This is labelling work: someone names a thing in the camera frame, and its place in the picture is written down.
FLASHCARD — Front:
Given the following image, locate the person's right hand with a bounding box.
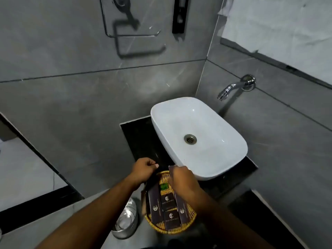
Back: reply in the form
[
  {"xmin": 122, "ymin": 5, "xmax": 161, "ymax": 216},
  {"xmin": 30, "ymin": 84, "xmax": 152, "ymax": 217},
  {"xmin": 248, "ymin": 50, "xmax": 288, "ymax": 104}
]
[{"xmin": 168, "ymin": 166, "xmax": 205, "ymax": 203}]

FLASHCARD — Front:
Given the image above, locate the person's left hand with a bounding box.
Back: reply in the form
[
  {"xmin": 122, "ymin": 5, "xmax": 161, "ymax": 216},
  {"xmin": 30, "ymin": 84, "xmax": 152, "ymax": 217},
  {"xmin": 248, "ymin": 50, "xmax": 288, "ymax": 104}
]
[{"xmin": 129, "ymin": 157, "xmax": 159, "ymax": 188}]

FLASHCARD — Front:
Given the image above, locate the person's right forearm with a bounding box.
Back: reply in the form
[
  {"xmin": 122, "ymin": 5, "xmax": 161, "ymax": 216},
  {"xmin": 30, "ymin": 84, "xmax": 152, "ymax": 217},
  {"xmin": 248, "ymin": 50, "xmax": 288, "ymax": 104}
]
[{"xmin": 182, "ymin": 190, "xmax": 276, "ymax": 249}]

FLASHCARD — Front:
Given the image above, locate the person's left forearm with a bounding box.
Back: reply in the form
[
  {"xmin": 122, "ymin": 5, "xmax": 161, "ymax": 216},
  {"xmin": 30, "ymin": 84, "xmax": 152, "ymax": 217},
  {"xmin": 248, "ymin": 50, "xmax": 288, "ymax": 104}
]
[{"xmin": 35, "ymin": 177, "xmax": 145, "ymax": 249}]

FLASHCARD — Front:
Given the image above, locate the small dark brown box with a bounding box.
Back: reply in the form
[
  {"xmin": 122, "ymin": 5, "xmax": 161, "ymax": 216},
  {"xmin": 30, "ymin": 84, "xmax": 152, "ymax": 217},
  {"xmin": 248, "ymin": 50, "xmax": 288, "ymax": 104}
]
[
  {"xmin": 160, "ymin": 193, "xmax": 178, "ymax": 211},
  {"xmin": 163, "ymin": 209, "xmax": 182, "ymax": 230}
]

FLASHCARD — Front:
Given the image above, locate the long dark brown box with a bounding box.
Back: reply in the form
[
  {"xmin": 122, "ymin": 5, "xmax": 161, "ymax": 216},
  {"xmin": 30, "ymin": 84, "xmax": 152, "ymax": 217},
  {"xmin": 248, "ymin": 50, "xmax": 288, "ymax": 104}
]
[
  {"xmin": 173, "ymin": 192, "xmax": 189, "ymax": 224},
  {"xmin": 148, "ymin": 183, "xmax": 163, "ymax": 224}
]

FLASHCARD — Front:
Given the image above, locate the white ceramic sink basin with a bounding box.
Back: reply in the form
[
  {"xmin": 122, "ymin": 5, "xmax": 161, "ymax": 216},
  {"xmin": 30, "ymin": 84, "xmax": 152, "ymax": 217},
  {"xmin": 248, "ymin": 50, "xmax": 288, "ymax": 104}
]
[{"xmin": 150, "ymin": 97, "xmax": 248, "ymax": 181}]

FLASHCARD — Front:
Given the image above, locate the round woven wicker basket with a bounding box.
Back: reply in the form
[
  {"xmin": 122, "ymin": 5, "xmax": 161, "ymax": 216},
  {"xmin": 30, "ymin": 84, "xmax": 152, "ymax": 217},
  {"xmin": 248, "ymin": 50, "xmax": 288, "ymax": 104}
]
[{"xmin": 141, "ymin": 170, "xmax": 197, "ymax": 235}]

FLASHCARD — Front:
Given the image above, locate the shiny steel waste bin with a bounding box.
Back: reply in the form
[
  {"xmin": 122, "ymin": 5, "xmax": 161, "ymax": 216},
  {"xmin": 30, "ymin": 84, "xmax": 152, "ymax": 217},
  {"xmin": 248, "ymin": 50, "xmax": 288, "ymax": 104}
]
[{"xmin": 111, "ymin": 197, "xmax": 139, "ymax": 239}]

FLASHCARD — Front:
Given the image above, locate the chrome wall faucet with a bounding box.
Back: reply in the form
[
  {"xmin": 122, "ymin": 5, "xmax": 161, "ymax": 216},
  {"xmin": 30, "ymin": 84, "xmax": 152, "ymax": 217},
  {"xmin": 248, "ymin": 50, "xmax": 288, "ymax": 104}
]
[{"xmin": 217, "ymin": 74, "xmax": 256, "ymax": 101}]

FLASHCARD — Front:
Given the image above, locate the chrome towel ring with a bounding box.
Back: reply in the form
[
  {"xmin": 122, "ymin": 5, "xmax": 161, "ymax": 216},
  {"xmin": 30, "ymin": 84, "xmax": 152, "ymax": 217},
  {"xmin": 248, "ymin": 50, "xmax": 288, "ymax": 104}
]
[{"xmin": 100, "ymin": 0, "xmax": 161, "ymax": 38}]

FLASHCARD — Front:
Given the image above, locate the black wall bracket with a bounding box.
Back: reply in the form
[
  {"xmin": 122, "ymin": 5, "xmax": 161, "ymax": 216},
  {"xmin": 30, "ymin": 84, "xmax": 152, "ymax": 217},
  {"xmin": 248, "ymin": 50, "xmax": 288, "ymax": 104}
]
[{"xmin": 172, "ymin": 0, "xmax": 189, "ymax": 34}]

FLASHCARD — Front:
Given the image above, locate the wall mirror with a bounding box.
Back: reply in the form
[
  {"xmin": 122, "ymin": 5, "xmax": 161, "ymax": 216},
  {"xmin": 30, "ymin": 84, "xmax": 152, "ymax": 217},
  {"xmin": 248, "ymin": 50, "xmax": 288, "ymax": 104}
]
[{"xmin": 217, "ymin": 0, "xmax": 332, "ymax": 90}]

